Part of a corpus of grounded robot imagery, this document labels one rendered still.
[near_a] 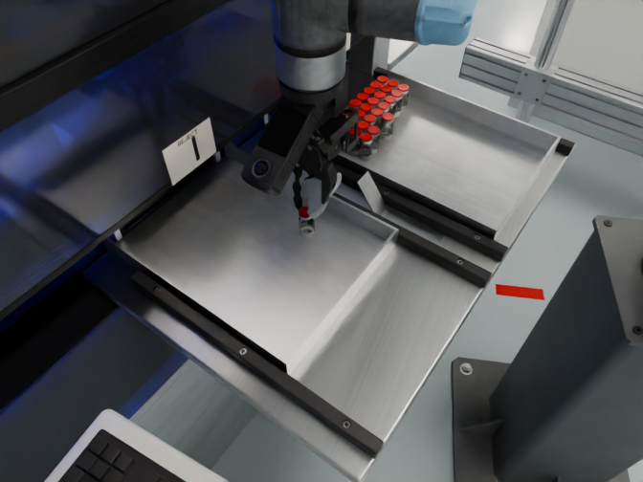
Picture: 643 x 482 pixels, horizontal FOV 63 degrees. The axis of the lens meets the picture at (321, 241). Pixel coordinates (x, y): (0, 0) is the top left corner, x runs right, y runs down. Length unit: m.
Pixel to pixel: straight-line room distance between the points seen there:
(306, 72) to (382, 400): 0.38
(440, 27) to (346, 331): 0.39
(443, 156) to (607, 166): 1.62
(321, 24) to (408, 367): 0.41
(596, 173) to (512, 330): 0.90
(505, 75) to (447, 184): 1.06
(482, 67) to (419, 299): 1.30
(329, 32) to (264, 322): 0.37
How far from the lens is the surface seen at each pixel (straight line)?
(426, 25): 0.51
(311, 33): 0.53
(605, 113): 1.88
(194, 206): 0.85
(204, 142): 0.74
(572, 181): 2.37
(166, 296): 0.73
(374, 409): 0.65
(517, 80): 1.90
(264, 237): 0.79
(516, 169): 0.94
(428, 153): 0.93
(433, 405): 1.63
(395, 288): 0.74
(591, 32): 2.43
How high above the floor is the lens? 1.48
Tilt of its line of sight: 51 degrees down
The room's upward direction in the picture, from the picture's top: straight up
